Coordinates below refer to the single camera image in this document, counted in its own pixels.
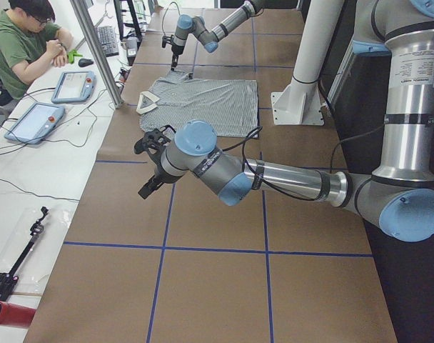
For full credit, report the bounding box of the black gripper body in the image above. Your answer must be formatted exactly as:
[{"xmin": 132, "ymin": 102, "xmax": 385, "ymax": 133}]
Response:
[
  {"xmin": 162, "ymin": 34, "xmax": 181, "ymax": 61},
  {"xmin": 133, "ymin": 125, "xmax": 176, "ymax": 179}
]

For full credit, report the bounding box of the navy white striped polo shirt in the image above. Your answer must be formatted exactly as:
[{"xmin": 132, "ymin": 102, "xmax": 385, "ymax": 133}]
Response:
[{"xmin": 136, "ymin": 71, "xmax": 258, "ymax": 137}]

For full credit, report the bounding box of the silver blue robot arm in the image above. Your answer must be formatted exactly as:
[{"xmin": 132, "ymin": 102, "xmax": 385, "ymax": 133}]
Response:
[
  {"xmin": 162, "ymin": 0, "xmax": 265, "ymax": 71},
  {"xmin": 134, "ymin": 1, "xmax": 434, "ymax": 242}
]

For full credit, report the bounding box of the black keyboard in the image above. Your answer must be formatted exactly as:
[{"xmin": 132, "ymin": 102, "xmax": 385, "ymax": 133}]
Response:
[{"xmin": 96, "ymin": 26, "xmax": 119, "ymax": 56}]

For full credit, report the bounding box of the black computer mouse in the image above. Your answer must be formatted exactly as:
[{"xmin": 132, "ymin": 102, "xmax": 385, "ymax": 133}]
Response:
[{"xmin": 78, "ymin": 58, "xmax": 94, "ymax": 68}]

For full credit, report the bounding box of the far blue teach pendant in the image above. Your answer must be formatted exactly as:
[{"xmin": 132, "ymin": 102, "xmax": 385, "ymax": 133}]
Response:
[{"xmin": 51, "ymin": 71, "xmax": 96, "ymax": 104}]

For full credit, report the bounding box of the blue teach pendant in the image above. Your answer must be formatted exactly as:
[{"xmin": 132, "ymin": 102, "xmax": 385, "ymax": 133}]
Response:
[
  {"xmin": 4, "ymin": 102, "xmax": 65, "ymax": 144},
  {"xmin": 51, "ymin": 71, "xmax": 96, "ymax": 104}
]

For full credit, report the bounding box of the green plastic object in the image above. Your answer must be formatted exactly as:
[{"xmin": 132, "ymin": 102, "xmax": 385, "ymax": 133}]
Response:
[{"xmin": 67, "ymin": 49, "xmax": 83, "ymax": 64}]

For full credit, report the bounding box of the near blue teach pendant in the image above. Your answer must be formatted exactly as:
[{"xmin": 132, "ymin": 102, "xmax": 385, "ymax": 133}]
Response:
[{"xmin": 4, "ymin": 102, "xmax": 65, "ymax": 144}]

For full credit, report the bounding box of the person in green shirt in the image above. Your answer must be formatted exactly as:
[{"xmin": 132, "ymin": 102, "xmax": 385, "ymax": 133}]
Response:
[{"xmin": 0, "ymin": 0, "xmax": 74, "ymax": 100}]

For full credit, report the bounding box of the black handheld gripper stick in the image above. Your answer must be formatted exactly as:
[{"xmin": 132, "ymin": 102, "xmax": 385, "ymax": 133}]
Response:
[{"xmin": 0, "ymin": 206, "xmax": 50, "ymax": 304}]

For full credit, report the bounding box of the red cylinder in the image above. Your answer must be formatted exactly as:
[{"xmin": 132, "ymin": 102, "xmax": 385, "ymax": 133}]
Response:
[{"xmin": 0, "ymin": 301, "xmax": 36, "ymax": 329}]

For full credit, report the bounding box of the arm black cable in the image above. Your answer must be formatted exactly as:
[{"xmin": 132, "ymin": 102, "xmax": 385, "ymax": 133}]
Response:
[
  {"xmin": 216, "ymin": 125, "xmax": 385, "ymax": 201},
  {"xmin": 161, "ymin": 1, "xmax": 182, "ymax": 39}
]

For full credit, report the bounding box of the aluminium frame post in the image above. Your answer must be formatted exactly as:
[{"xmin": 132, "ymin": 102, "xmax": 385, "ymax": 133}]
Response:
[{"xmin": 70, "ymin": 0, "xmax": 123, "ymax": 109}]

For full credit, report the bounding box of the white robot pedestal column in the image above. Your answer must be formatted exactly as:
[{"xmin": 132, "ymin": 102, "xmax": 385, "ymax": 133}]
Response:
[{"xmin": 271, "ymin": 0, "xmax": 344, "ymax": 126}]

